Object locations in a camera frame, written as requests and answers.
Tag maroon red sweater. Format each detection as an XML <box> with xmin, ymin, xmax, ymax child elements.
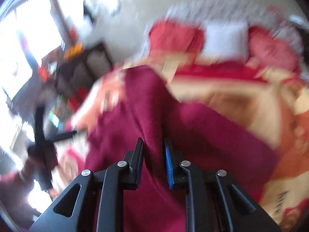
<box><xmin>85</xmin><ymin>66</ymin><xmax>278</xmax><ymax>231</ymax></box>

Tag dark wooden side table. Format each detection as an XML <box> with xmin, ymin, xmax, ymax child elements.
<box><xmin>10</xmin><ymin>42</ymin><xmax>113</xmax><ymax>122</ymax></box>

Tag yellow box on table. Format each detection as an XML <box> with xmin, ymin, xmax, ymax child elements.
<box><xmin>64</xmin><ymin>43</ymin><xmax>84</xmax><ymax>61</ymax></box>

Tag orange cream red fleece blanket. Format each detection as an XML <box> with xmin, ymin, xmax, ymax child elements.
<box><xmin>54</xmin><ymin>55</ymin><xmax>308</xmax><ymax>231</ymax></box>

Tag right red heart pillow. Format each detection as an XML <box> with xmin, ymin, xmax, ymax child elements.
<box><xmin>248</xmin><ymin>26</ymin><xmax>300</xmax><ymax>72</ymax></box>

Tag red heart pillow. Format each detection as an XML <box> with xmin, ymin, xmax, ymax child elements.
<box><xmin>148</xmin><ymin>19</ymin><xmax>205</xmax><ymax>54</ymax></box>
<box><xmin>248</xmin><ymin>26</ymin><xmax>300</xmax><ymax>72</ymax></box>

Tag white rectangular pillow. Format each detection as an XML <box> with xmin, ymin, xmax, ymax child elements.
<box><xmin>200</xmin><ymin>21</ymin><xmax>249</xmax><ymax>62</ymax></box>

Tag left red heart pillow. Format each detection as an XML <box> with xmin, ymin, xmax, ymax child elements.
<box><xmin>148</xmin><ymin>19</ymin><xmax>205</xmax><ymax>54</ymax></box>

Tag floral bed sheet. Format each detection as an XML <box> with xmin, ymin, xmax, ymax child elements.
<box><xmin>144</xmin><ymin>0</ymin><xmax>304</xmax><ymax>61</ymax></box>

